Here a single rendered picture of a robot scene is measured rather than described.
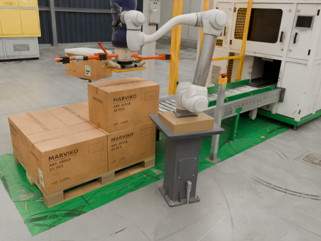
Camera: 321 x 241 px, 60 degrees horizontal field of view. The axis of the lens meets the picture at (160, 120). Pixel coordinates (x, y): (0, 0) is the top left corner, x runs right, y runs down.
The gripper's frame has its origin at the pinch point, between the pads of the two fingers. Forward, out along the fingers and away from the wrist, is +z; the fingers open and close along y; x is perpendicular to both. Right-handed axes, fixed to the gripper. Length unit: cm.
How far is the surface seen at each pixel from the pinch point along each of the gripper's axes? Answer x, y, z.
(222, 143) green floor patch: 167, 158, -5
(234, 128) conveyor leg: 183, 138, -10
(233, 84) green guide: 249, 98, 46
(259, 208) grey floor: 85, 158, -111
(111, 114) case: 0, 84, 3
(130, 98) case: 21, 73, 3
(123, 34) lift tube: 21.0, 15.1, 14.3
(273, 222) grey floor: 79, 158, -129
